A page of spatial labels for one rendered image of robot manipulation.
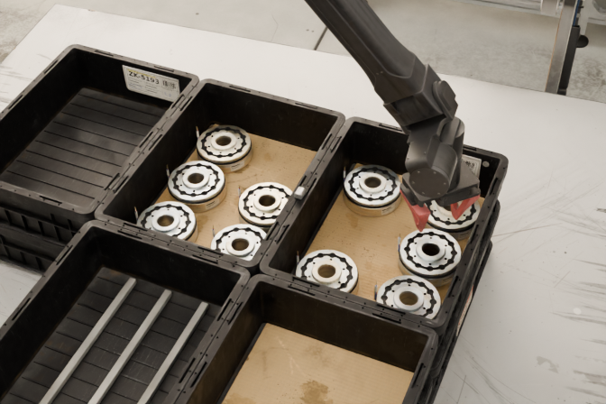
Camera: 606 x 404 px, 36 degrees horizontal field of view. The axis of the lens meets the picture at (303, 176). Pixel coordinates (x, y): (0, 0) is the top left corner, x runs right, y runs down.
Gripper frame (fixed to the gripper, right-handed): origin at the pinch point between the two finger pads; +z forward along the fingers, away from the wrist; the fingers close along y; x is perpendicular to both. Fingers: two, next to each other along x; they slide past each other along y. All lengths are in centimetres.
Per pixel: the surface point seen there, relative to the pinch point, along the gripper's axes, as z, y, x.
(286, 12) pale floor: 92, 46, 196
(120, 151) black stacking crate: 10, -41, 50
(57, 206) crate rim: 1, -55, 29
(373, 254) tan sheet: 11.6, -7.8, 6.7
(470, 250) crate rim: 1.9, 2.5, -6.3
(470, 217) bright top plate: 9.0, 9.9, 5.5
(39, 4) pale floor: 90, -41, 240
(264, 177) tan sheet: 11.0, -18.3, 31.8
